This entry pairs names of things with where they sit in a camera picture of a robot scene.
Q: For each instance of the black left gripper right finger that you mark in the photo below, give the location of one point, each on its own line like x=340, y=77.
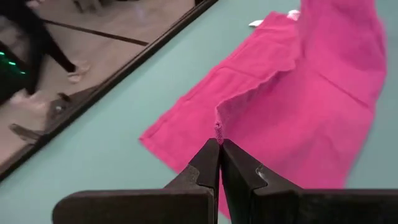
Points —
x=280, y=205

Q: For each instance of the black computer tower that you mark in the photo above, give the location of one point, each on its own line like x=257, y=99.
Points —
x=18, y=37

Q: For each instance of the white sewn care label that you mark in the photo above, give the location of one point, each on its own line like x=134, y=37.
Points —
x=293, y=14

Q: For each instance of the black metal table frame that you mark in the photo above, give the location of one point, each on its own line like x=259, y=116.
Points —
x=77, y=112

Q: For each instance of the black frame clamp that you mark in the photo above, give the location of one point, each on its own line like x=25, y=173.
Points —
x=57, y=109

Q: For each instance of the pink cloth towel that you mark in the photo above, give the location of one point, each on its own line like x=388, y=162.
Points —
x=295, y=102

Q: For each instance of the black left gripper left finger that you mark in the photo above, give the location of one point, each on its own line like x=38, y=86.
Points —
x=174, y=202

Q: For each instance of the green table mat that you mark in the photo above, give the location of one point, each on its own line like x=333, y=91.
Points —
x=124, y=124

